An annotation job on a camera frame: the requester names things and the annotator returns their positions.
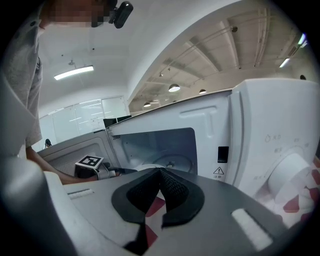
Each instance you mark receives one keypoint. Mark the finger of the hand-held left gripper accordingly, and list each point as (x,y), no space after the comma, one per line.
(123,171)

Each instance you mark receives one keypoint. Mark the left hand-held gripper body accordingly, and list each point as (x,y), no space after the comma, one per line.
(88,165)

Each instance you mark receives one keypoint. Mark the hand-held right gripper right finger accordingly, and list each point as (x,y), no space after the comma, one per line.
(212,212)

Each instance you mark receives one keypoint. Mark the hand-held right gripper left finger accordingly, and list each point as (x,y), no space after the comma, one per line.
(100,212)

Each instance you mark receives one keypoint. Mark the white microwave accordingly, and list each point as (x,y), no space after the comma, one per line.
(225,120)

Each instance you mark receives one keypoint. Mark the person's left forearm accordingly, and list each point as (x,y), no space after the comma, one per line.
(55,172)

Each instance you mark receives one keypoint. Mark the glass microwave turntable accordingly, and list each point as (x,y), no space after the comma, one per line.
(180,162)

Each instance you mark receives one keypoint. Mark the black monitor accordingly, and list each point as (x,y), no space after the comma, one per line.
(110,122)

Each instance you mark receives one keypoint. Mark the round pendant lamp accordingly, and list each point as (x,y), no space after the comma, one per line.
(202,91)
(174,88)
(147,105)

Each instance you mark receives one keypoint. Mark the ceiling strip light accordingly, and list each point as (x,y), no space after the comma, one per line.
(73,72)

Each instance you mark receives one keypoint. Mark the person's grey shirt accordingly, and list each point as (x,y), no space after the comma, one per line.
(20,75)

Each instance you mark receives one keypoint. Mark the person's head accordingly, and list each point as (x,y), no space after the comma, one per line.
(70,12)

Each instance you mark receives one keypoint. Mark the glass partition wall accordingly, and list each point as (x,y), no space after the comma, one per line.
(87,117)

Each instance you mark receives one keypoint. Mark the black head camera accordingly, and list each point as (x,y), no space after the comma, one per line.
(122,13)

